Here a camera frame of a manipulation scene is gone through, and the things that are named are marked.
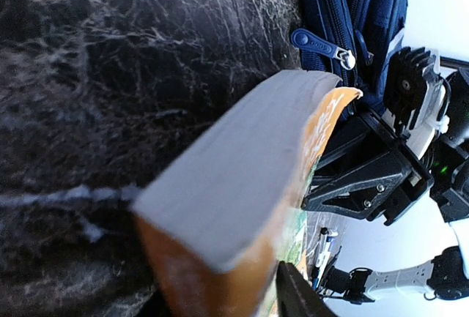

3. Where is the blue cap white marker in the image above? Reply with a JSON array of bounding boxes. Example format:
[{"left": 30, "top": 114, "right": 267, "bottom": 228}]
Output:
[{"left": 315, "top": 227, "right": 339, "bottom": 269}]

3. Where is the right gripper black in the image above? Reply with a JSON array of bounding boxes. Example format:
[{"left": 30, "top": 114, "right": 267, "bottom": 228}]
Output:
[{"left": 301, "top": 112, "right": 434, "bottom": 225}]

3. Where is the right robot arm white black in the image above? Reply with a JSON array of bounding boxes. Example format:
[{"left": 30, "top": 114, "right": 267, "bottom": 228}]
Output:
[{"left": 303, "top": 68, "right": 468, "bottom": 305}]

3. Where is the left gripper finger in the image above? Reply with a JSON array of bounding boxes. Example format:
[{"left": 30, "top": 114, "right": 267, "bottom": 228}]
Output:
[{"left": 276, "top": 261, "right": 336, "bottom": 317}]

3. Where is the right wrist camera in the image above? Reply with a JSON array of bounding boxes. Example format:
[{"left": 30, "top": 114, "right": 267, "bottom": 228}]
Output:
[{"left": 383, "top": 47, "right": 451, "bottom": 159}]

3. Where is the orange Treehouse book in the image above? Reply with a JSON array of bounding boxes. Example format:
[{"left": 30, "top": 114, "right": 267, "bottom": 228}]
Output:
[{"left": 131, "top": 70, "right": 363, "bottom": 316}]

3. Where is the navy blue student backpack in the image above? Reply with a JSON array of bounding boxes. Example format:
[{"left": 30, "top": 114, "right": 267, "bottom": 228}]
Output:
[{"left": 300, "top": 0, "right": 407, "bottom": 104}]

